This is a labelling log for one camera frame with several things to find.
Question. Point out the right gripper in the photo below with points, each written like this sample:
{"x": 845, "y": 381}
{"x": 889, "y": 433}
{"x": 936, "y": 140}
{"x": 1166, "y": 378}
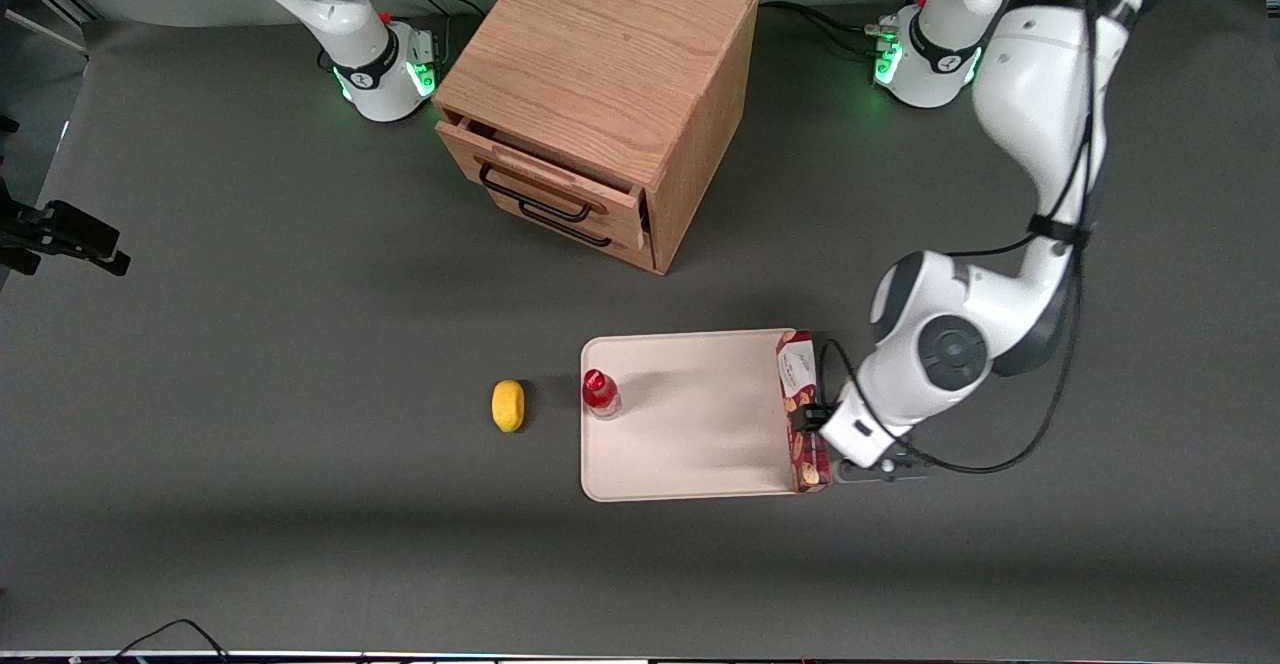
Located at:
{"x": 9, "y": 226}

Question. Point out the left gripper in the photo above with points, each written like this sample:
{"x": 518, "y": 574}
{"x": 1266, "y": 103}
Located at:
{"x": 815, "y": 414}

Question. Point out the red cookie box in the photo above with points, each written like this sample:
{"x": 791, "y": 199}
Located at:
{"x": 800, "y": 369}

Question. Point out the beige plastic tray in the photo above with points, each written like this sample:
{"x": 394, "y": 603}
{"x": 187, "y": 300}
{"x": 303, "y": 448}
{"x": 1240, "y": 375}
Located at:
{"x": 690, "y": 414}

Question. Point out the small red bottle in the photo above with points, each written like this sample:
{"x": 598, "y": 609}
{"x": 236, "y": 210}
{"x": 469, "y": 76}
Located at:
{"x": 600, "y": 394}

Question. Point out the yellow lemon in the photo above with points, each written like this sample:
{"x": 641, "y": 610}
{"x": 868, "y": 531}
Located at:
{"x": 508, "y": 406}

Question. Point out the wooden drawer cabinet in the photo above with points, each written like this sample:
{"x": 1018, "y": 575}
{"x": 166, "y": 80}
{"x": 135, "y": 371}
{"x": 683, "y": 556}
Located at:
{"x": 620, "y": 64}

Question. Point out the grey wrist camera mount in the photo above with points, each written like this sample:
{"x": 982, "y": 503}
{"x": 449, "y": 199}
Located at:
{"x": 880, "y": 472}

